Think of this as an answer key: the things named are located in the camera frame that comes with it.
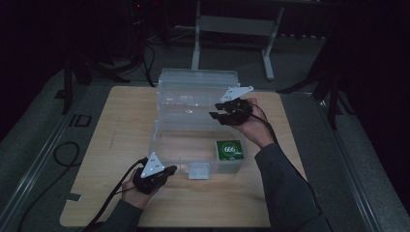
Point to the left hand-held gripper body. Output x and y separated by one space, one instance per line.
150 180

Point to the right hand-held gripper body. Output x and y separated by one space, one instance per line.
237 111

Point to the clear plastic storage box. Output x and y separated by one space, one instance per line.
193 129

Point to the green card box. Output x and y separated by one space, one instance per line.
229 150

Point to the person's left hand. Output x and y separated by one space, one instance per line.
138 198

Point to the person's right hand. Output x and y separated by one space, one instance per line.
254 129

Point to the grey tape piece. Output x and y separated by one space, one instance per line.
73 197

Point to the white metal stand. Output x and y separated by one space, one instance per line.
237 25

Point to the black angled stand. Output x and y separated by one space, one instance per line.
333 106

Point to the dark equipment rack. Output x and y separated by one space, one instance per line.
138 29

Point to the black tripod stand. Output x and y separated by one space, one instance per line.
67 87

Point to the metal floor rail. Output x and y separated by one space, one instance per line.
38 158
351 167

